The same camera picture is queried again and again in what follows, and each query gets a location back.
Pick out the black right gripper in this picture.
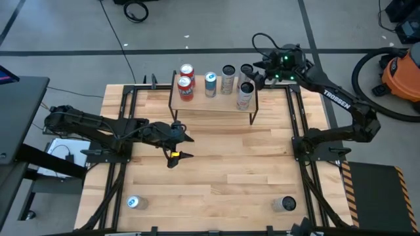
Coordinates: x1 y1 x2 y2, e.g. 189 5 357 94
249 44 308 92

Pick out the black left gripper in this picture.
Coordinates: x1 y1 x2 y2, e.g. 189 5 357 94
144 121 195 169

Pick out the white Celsius Peach Vibe can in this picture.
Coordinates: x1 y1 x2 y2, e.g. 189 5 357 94
236 81 255 111
236 63 255 85

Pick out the white Celsius can orange print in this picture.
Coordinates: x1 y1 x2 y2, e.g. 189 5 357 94
220 64 236 95

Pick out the blue Red Bull can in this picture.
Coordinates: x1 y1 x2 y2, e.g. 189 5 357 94
203 71 218 98

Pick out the orange-red soda can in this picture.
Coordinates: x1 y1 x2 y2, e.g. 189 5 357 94
177 75 194 102

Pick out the silver and blue slim can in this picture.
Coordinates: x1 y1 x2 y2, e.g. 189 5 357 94
126 195 149 211

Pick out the red cola can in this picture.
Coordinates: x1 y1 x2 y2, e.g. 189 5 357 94
179 63 196 87

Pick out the silver can with black lid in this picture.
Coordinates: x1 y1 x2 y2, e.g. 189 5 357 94
271 195 297 212

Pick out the orange shop vacuum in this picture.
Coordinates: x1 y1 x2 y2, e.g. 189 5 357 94
352 47 420 123
380 41 420 112

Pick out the white flat box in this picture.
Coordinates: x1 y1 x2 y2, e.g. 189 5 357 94
37 137 92 180

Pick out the black equipment case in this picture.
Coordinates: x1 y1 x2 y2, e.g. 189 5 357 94
384 0 420 45

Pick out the black desk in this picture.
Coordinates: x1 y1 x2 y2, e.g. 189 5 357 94
0 76 87 230

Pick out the black mat with hazard stripes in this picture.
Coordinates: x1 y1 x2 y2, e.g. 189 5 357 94
340 159 420 234

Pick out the black computer monitor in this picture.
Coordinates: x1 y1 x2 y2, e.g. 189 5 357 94
0 64 20 85

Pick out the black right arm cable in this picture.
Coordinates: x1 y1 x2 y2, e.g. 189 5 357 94
251 32 286 60

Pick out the wooden shelf with black frame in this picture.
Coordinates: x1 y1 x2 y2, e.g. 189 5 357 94
168 70 260 125

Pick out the black aluminium rig frame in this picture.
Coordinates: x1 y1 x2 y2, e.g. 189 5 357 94
78 73 354 236

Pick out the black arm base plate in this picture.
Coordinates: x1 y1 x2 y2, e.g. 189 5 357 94
291 134 352 163
81 137 135 164

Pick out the coiled black cable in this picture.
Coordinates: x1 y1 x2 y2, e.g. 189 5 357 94
122 0 150 24

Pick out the long black hanging cable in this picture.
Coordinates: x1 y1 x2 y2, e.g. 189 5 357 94
99 0 138 84

